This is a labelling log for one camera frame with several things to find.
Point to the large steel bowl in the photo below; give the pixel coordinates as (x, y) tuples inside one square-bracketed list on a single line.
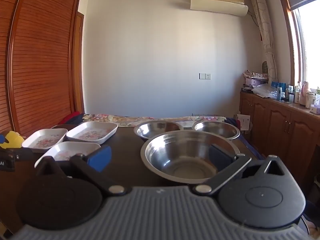
[(182, 156)]

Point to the stack of boxes and papers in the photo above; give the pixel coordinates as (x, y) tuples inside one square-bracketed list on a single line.
[(252, 80)]

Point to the floral bed blanket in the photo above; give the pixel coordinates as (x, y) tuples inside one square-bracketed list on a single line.
[(125, 121)]

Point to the medium steel bowl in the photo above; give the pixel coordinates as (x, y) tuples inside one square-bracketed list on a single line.
[(149, 129), (222, 129)]

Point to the wooden side cabinet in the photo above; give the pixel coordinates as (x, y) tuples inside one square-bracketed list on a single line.
[(287, 130)]

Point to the large floral tray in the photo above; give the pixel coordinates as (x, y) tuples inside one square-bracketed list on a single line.
[(92, 131)]

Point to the window with blind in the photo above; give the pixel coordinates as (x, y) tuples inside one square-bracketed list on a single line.
[(302, 20)]

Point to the yellow plush toy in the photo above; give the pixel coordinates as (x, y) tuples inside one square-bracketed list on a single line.
[(11, 140)]

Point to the wall light switch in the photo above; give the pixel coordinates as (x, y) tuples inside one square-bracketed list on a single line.
[(204, 76)]

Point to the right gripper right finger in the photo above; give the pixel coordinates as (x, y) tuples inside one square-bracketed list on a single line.
[(228, 166)]

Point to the dark blue red blanket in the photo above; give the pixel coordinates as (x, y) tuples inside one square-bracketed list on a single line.
[(74, 118)]

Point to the toiletry bottles on counter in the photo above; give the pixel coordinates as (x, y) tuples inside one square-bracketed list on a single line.
[(302, 99)]

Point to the patterned curtain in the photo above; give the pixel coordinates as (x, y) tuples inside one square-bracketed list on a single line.
[(265, 27)]

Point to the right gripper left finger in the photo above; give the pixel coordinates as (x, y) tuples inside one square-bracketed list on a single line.
[(91, 167)]

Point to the white air conditioner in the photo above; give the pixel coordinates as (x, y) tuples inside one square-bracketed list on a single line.
[(230, 7)]

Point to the white paper bag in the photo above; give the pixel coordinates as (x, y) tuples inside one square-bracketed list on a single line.
[(245, 121)]

